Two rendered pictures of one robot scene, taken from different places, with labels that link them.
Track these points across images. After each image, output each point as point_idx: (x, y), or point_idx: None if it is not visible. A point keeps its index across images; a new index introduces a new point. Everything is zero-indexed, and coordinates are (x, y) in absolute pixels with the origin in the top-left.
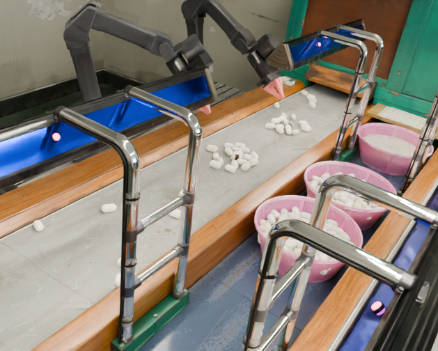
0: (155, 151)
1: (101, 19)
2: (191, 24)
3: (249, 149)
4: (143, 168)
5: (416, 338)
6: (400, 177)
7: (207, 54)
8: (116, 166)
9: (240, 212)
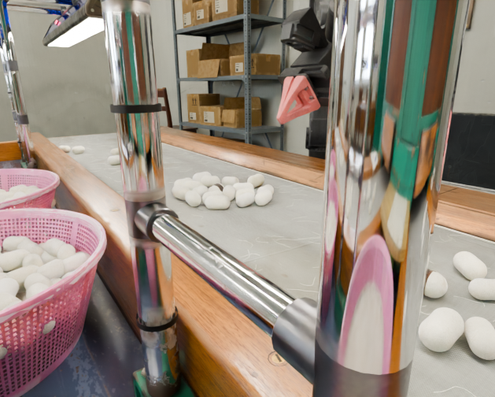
0: (245, 155)
1: (315, 1)
2: None
3: (260, 211)
4: (219, 160)
5: None
6: None
7: (305, 9)
8: (214, 145)
9: (64, 168)
